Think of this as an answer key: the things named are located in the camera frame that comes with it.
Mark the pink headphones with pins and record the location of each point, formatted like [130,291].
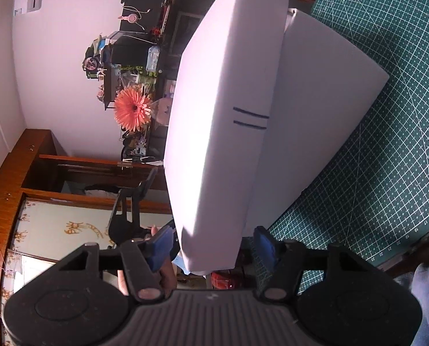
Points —
[131,17]

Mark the gold-print panel door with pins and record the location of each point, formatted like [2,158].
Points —
[56,223]

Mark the green cutting mat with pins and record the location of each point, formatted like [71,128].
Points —
[398,151]

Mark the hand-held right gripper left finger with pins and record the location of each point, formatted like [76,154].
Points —
[160,247]

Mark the black speaker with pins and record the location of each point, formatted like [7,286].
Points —
[131,52]

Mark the pink bottle vase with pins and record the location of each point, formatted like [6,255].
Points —
[162,111]

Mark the person's left hand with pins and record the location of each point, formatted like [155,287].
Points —
[168,277]

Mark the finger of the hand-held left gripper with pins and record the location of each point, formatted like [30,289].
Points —
[146,187]

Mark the white box lid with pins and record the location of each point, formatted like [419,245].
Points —
[218,115]

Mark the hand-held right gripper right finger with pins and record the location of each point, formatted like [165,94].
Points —
[265,247]

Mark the pink gerbera flower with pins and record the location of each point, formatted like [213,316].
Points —
[132,108]

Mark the red plastic bottle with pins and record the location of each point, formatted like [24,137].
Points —
[225,282]

